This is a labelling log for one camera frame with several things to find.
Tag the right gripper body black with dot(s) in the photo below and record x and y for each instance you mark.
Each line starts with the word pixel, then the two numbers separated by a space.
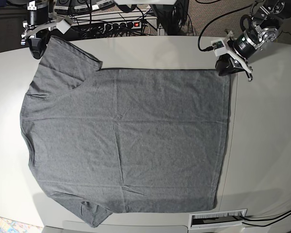
pixel 37 17

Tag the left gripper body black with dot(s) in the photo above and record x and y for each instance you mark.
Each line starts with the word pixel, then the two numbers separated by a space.
pixel 244 45

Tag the grey T-shirt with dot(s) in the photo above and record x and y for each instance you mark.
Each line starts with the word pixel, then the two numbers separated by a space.
pixel 113 141

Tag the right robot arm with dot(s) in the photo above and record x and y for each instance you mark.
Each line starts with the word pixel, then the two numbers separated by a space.
pixel 22 3

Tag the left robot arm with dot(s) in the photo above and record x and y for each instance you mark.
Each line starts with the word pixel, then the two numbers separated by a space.
pixel 258 29

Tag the white table leg column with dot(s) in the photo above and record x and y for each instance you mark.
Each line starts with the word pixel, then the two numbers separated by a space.
pixel 160 28

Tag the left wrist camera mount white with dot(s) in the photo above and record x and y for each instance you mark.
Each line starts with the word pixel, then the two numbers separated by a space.
pixel 225 46

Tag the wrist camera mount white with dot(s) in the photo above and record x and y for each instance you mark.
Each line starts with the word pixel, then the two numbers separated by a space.
pixel 225 46
pixel 60 22

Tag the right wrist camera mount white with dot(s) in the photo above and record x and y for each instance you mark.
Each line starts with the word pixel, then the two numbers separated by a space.
pixel 60 22

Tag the black power strip red switch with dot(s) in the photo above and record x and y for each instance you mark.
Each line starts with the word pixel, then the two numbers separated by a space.
pixel 129 26

